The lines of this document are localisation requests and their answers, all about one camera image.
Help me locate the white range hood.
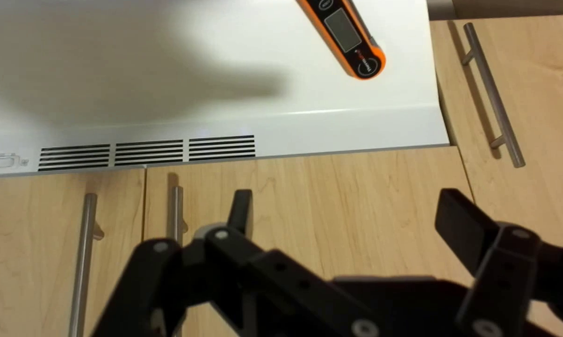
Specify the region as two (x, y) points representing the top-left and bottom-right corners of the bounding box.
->
(0, 0), (448, 176)

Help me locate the steel handle on door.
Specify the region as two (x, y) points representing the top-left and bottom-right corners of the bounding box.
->
(67, 193), (104, 337)
(168, 174), (183, 244)

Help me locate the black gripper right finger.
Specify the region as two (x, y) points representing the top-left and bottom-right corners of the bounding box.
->
(433, 189), (563, 337)

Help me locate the left wooden cabinet door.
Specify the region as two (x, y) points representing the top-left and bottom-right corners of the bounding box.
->
(143, 146), (469, 283)

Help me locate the wooden cabinet door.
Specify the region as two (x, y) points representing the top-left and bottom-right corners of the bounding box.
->
(143, 146), (469, 283)
(0, 171), (143, 337)

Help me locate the white cabinet door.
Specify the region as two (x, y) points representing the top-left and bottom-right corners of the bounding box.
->
(430, 15), (563, 244)

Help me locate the steel handle on left door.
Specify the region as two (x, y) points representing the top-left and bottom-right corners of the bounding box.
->
(168, 174), (183, 244)

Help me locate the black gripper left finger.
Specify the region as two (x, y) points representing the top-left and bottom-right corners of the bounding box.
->
(91, 189), (387, 337)

